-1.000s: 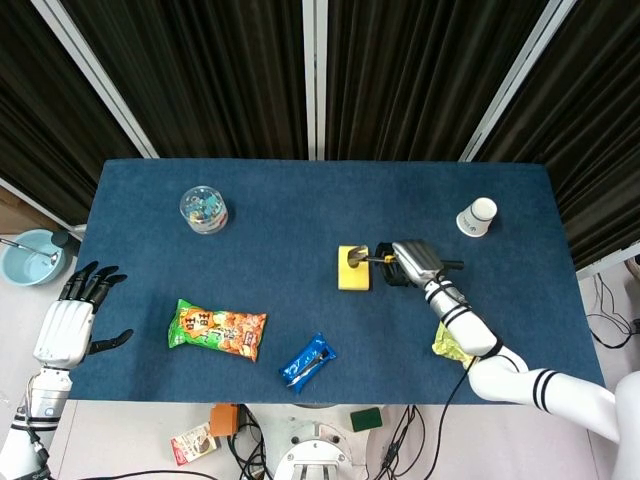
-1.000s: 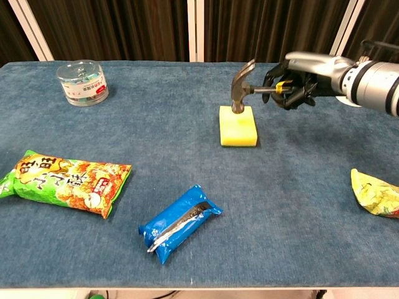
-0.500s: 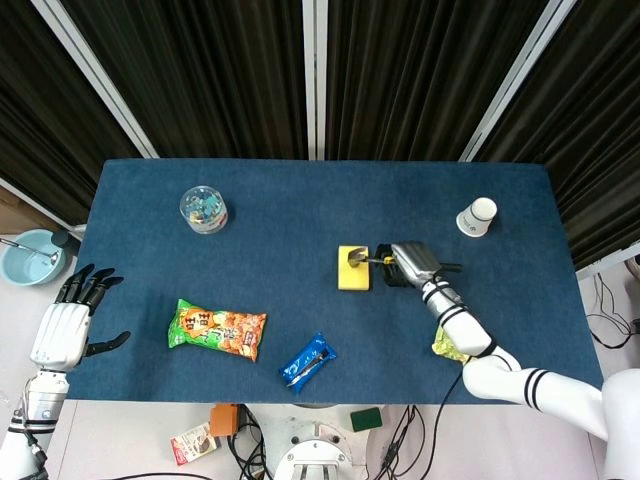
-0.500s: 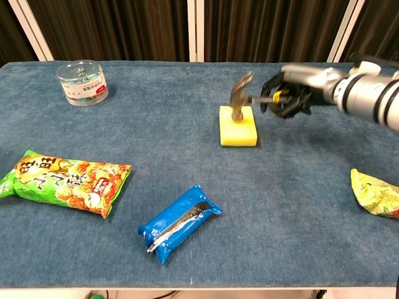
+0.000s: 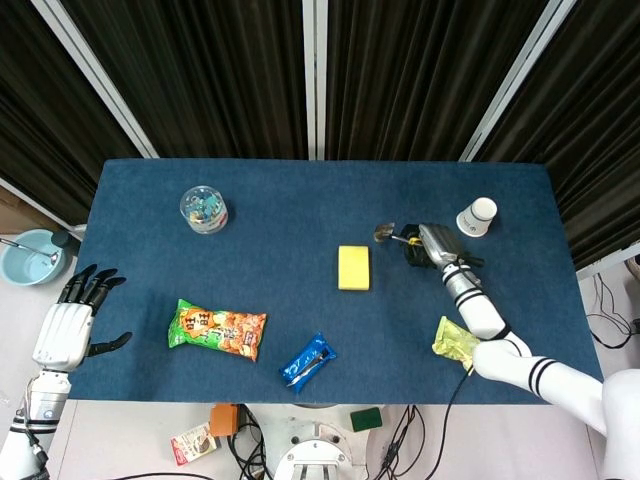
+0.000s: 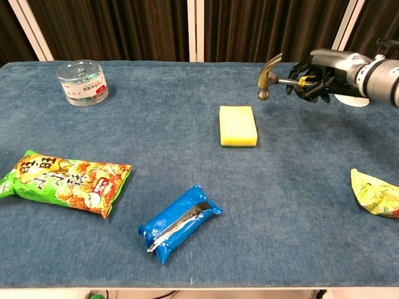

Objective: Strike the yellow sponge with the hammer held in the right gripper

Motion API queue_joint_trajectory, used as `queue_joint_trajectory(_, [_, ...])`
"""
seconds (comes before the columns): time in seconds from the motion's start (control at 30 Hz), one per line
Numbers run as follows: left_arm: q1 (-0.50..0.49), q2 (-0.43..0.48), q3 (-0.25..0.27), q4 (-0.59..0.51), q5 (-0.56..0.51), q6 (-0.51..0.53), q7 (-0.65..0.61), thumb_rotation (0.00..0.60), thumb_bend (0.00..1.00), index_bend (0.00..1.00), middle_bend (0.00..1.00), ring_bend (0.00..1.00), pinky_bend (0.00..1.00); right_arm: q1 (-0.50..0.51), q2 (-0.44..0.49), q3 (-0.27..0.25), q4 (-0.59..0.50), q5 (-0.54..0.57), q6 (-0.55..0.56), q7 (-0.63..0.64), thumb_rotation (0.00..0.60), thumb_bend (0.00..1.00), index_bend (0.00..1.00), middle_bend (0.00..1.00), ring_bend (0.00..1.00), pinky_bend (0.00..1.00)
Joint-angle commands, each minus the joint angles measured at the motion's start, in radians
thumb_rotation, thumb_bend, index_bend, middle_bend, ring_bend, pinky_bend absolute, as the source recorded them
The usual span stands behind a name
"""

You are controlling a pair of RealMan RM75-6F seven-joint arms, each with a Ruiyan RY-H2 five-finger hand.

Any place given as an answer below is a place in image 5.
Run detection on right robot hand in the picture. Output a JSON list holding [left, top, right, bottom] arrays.
[[399, 222, 485, 270]]

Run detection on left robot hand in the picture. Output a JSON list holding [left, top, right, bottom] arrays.
[[32, 264, 134, 372]]

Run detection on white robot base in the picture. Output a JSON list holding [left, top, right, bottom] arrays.
[[244, 402, 396, 480]]

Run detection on yellow sponge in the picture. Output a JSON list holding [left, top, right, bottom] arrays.
[[338, 245, 374, 292]]

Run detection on green sponge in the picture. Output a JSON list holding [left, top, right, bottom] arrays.
[[350, 406, 384, 433]]

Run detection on white paper cup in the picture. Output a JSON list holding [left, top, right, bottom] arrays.
[[455, 196, 500, 237]]

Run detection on light blue bowl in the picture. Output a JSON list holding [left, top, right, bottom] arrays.
[[0, 229, 71, 287]]

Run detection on metal spoon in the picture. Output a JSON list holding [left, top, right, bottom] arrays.
[[0, 238, 62, 266]]

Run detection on yellow green snack packet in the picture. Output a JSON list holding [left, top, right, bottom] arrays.
[[432, 315, 482, 372]]

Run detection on blue tablecloth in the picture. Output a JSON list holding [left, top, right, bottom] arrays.
[[68, 158, 605, 407]]

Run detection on green orange snack bag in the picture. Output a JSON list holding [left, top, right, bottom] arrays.
[[167, 298, 268, 363]]

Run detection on blue cookie packet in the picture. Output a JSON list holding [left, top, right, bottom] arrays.
[[278, 331, 338, 394]]

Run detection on red white snack packet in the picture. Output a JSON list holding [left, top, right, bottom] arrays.
[[169, 422, 222, 467]]

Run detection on clear plastic jar with clips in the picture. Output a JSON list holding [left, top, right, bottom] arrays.
[[179, 184, 231, 235]]

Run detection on orange box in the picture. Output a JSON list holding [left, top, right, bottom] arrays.
[[209, 403, 242, 438]]

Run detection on black curtain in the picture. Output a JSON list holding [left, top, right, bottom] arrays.
[[0, 0, 640, 271]]

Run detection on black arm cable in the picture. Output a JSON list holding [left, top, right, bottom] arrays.
[[433, 368, 475, 480]]

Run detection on white frame post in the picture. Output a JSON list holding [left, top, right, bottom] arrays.
[[458, 0, 579, 163], [301, 0, 329, 161], [30, 0, 160, 160]]

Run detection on black floor cables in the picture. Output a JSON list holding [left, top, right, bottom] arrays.
[[584, 272, 640, 349]]

